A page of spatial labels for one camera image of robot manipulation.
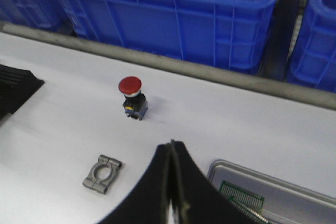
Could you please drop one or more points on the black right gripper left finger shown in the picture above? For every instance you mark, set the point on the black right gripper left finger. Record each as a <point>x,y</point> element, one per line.
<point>148,201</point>

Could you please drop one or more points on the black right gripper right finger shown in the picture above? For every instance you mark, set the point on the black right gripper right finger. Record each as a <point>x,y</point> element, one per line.
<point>194,198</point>

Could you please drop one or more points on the green circuit board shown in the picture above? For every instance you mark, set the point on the green circuit board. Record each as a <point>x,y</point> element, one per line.
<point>247,202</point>

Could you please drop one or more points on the silver metal tray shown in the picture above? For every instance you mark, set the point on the silver metal tray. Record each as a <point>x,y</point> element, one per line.
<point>284,202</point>

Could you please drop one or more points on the black slotted board rack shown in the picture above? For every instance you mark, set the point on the black slotted board rack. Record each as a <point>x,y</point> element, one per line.
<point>17,87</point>

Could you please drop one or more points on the grey metal clamp block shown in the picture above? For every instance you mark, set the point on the grey metal clamp block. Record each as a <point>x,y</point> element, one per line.
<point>102,174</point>

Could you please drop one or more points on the red emergency stop button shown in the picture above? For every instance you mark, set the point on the red emergency stop button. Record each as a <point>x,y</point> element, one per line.
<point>135,104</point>

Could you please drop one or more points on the right blue plastic crate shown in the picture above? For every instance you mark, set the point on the right blue plastic crate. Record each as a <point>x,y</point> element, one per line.
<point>312,62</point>

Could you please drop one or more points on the blue plastic crate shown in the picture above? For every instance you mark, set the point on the blue plastic crate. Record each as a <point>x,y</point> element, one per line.
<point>40,14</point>
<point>227,34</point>
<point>312,62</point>

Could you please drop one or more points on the centre blue plastic crate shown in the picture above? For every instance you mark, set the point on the centre blue plastic crate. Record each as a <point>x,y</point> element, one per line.
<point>227,34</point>

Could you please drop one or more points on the left blue plastic crate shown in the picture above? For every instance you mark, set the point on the left blue plastic crate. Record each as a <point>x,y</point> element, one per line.
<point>40,14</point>

